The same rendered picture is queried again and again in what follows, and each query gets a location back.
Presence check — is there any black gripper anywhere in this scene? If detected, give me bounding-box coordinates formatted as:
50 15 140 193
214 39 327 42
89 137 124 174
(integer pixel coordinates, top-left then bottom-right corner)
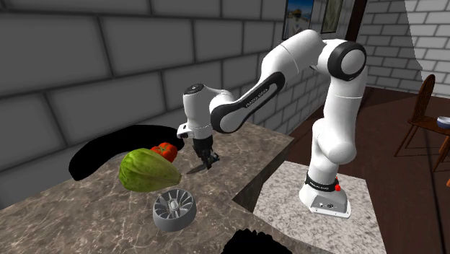
192 134 221 171

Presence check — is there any red tomato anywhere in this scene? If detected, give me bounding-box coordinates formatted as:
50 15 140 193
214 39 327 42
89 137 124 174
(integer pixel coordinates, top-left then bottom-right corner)
150 141 179 164

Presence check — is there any grey round apple slicer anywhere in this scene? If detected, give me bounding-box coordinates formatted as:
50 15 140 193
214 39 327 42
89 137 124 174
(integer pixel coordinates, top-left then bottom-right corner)
152 188 198 233

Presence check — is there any green lettuce head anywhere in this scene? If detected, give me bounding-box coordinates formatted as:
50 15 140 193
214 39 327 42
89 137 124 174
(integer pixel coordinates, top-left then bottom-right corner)
118 148 183 193

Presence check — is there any grey marbled robot stand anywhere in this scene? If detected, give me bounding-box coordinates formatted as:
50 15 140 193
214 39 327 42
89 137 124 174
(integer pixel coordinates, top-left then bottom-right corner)
252 160 388 254

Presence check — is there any brown wooden chair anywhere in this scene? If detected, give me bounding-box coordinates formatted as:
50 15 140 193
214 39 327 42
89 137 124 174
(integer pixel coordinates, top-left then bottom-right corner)
393 74 441 158

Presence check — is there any brown wooden table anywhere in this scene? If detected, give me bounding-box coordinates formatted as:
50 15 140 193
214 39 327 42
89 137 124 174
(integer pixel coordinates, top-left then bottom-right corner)
432 115 450 188

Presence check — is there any blue framed wall picture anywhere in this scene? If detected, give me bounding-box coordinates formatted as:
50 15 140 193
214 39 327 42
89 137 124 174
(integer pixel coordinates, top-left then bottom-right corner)
281 0 315 40

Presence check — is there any dark framed wall picture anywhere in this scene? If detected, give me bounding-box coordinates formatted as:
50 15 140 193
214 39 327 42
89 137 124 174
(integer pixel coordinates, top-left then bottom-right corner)
319 0 345 35

